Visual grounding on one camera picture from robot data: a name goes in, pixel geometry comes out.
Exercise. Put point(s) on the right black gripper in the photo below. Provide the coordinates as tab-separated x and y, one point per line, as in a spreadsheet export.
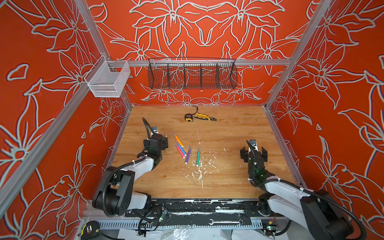
245	155

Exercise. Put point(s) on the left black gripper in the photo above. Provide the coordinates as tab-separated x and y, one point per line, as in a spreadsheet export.
164	144

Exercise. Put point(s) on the blue marker pen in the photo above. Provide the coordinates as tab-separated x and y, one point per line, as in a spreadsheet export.
181	150

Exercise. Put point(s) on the orange marker pen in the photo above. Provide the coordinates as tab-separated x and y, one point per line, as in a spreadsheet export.
178	141

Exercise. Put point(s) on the pink marker pen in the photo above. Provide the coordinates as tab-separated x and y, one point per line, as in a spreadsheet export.
179	152

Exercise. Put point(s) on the purple marker pen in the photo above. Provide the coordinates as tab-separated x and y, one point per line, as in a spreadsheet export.
188	156

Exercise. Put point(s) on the green marker pen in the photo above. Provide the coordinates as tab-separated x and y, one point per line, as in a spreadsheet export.
198	156

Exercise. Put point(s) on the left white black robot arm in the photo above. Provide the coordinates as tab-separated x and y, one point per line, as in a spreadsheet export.
115	194

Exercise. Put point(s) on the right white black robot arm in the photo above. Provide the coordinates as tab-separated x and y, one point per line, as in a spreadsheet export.
316	211

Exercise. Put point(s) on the yellow black tape measure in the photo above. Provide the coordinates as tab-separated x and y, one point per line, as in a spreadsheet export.
189	117

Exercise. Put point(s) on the silver wrench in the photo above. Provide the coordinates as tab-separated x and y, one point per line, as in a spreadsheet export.
227	222

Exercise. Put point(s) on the black tape measure foreground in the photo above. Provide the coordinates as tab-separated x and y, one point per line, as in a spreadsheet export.
90	230

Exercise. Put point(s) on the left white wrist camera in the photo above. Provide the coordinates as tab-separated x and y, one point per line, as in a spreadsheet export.
154	130

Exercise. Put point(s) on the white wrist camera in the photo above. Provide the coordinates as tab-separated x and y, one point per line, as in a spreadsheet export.
154	130
254	145

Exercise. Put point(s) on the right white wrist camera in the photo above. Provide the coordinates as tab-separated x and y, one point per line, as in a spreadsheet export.
254	145

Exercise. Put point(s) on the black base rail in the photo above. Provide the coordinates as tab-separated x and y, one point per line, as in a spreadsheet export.
197	212

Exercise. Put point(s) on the black wire wall basket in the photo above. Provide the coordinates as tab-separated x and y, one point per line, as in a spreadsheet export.
181	73

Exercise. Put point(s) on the clear plastic wall bin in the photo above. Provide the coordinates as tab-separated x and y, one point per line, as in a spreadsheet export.
103	82

